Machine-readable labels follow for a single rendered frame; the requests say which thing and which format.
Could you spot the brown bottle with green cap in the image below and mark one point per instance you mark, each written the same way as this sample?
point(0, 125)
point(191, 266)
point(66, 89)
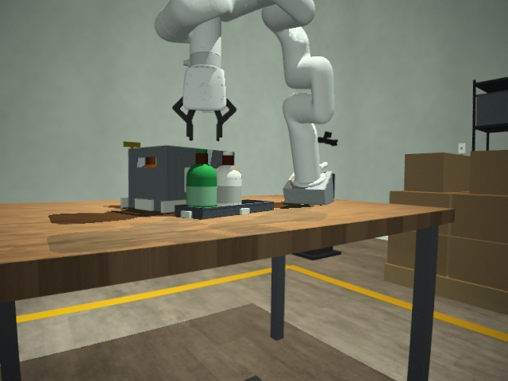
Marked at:
point(150, 162)

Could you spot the green and brown bottle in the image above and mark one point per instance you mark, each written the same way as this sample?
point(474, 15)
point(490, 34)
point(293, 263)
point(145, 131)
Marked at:
point(201, 182)

